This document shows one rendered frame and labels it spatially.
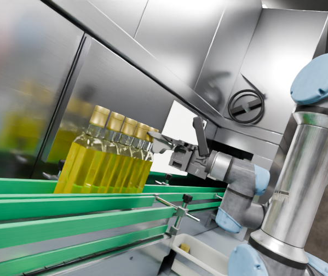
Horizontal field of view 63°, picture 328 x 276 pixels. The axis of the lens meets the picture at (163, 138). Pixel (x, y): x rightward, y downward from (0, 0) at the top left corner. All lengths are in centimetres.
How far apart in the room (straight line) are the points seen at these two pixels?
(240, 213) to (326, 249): 211
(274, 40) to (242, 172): 122
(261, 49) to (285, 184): 132
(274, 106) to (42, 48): 131
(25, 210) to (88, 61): 40
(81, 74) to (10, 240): 44
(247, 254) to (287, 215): 11
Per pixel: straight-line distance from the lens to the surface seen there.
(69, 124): 74
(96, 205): 64
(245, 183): 74
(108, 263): 61
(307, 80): 63
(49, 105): 73
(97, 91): 78
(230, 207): 75
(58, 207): 57
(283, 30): 186
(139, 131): 75
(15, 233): 44
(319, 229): 282
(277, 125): 165
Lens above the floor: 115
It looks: level
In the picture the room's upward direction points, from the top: 21 degrees clockwise
